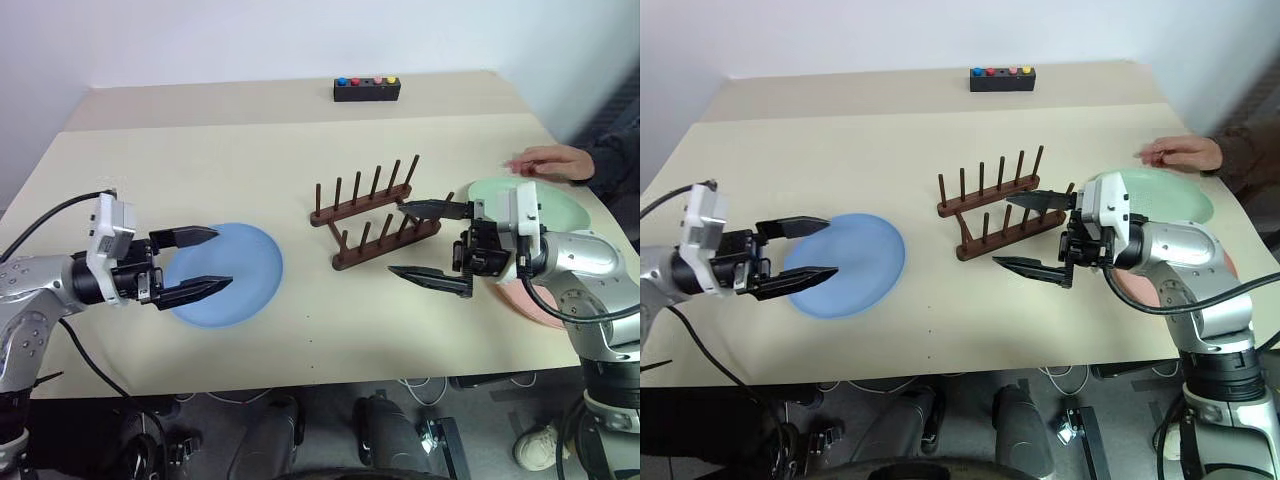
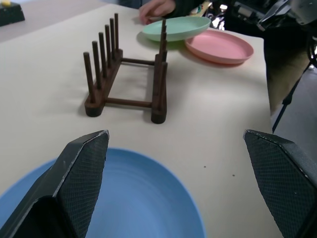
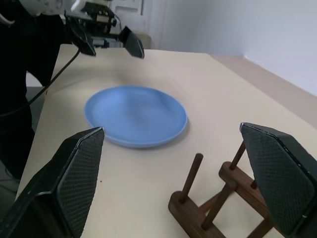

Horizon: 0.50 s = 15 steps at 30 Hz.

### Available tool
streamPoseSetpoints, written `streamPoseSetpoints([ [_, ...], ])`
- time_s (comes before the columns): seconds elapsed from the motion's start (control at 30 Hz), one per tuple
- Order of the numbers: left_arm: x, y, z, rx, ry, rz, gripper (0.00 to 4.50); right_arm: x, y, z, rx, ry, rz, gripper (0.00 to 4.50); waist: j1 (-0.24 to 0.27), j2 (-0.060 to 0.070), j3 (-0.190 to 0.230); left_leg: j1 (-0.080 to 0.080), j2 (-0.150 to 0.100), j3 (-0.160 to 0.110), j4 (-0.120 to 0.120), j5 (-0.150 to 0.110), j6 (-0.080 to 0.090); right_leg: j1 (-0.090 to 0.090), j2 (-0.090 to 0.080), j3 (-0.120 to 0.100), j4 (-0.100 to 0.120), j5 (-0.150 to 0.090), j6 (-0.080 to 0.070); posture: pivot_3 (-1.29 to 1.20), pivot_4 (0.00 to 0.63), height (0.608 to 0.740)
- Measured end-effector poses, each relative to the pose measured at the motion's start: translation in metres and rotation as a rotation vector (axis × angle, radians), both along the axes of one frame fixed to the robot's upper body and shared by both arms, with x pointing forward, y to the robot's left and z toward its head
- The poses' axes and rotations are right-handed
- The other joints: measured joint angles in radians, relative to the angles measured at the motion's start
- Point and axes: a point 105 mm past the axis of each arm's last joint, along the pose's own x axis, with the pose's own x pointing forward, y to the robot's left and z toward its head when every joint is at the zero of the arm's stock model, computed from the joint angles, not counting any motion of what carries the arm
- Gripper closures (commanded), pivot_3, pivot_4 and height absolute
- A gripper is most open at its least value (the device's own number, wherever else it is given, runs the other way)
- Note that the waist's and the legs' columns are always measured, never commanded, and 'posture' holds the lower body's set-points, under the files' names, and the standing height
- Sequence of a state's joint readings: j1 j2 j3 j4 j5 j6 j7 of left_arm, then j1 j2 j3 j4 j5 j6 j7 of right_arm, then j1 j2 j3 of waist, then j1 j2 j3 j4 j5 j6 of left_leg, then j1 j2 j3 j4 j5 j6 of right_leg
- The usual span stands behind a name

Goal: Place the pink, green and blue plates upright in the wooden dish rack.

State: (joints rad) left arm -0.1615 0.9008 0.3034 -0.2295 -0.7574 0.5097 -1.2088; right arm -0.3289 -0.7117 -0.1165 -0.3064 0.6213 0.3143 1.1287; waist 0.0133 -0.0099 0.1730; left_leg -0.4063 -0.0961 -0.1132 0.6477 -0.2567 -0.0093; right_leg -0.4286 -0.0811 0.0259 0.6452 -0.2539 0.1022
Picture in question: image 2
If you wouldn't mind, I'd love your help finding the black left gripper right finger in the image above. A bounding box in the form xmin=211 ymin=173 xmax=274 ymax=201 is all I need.
xmin=243 ymin=129 xmax=317 ymax=238

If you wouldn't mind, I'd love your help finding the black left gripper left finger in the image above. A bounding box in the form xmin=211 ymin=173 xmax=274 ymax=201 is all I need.
xmin=0 ymin=129 xmax=110 ymax=238

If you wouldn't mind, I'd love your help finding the blue plate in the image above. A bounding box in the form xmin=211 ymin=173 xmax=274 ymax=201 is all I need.
xmin=0 ymin=148 xmax=207 ymax=238

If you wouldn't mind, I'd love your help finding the pink-red plate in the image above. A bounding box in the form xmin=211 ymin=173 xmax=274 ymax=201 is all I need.
xmin=184 ymin=29 xmax=255 ymax=65

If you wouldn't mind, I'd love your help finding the green plate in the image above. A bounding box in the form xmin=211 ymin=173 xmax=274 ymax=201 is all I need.
xmin=142 ymin=16 xmax=211 ymax=43

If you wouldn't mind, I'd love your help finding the dark wooden dish rack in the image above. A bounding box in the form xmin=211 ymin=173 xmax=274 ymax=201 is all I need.
xmin=83 ymin=12 xmax=168 ymax=124

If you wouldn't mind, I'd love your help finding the person's bare hand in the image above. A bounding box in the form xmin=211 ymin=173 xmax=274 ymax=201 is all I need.
xmin=138 ymin=0 xmax=177 ymax=25

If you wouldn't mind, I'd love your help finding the black tripod stand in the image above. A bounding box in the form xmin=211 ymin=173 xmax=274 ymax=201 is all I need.
xmin=271 ymin=57 xmax=317 ymax=133

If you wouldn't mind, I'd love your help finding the black button box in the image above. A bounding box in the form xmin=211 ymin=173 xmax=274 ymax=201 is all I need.
xmin=0 ymin=1 xmax=26 ymax=27

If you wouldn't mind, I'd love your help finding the tan printed object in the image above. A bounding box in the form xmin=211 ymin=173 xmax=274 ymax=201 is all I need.
xmin=195 ymin=1 xmax=211 ymax=18

